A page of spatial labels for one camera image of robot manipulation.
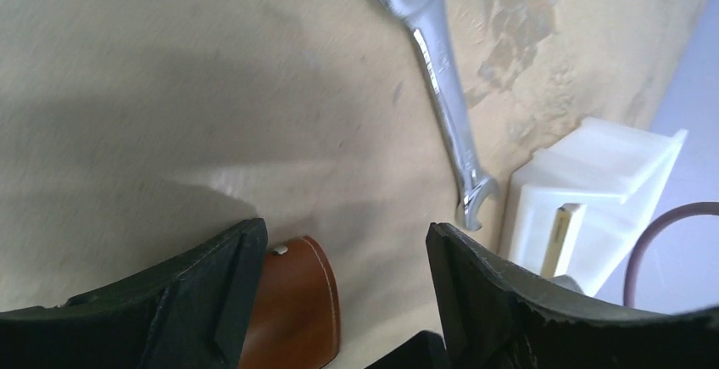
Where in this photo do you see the white plastic bin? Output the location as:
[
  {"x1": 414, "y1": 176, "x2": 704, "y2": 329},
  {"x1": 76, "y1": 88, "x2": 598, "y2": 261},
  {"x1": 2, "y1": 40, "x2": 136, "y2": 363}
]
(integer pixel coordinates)
[{"x1": 499, "y1": 117, "x2": 688, "y2": 296}]

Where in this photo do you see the white card in bin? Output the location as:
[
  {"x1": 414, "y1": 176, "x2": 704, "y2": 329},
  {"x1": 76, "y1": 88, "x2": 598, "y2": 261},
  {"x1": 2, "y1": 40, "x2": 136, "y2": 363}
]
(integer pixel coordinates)
[{"x1": 541, "y1": 204, "x2": 587, "y2": 278}]

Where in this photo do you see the brown leather card holder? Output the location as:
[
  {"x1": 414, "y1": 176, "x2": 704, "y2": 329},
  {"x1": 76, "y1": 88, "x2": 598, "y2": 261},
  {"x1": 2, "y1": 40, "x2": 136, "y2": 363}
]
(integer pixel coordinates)
[{"x1": 238, "y1": 236, "x2": 341, "y2": 369}]

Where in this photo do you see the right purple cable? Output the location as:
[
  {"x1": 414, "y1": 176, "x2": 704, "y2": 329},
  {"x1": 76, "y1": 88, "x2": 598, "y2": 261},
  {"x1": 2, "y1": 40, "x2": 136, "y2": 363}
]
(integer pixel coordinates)
[{"x1": 621, "y1": 201, "x2": 719, "y2": 309}]

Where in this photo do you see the silver open-end wrench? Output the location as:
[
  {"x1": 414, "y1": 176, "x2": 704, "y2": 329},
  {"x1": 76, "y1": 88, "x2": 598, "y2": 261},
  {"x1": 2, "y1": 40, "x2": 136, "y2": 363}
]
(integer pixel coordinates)
[{"x1": 378, "y1": 0, "x2": 499, "y2": 232}]

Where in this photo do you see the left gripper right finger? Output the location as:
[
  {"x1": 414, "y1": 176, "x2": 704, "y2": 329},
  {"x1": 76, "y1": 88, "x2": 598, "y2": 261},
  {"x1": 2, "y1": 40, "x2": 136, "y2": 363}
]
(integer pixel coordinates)
[{"x1": 426, "y1": 223, "x2": 718, "y2": 368}]

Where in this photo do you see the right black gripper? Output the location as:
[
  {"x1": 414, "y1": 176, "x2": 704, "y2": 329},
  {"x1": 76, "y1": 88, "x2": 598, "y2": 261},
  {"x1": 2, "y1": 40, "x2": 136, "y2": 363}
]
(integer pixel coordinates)
[{"x1": 366, "y1": 331, "x2": 449, "y2": 369}]

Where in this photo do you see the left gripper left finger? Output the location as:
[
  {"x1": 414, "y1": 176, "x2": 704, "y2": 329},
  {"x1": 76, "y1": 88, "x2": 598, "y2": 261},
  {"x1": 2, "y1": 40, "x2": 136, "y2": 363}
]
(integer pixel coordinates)
[{"x1": 1, "y1": 218, "x2": 267, "y2": 368}]

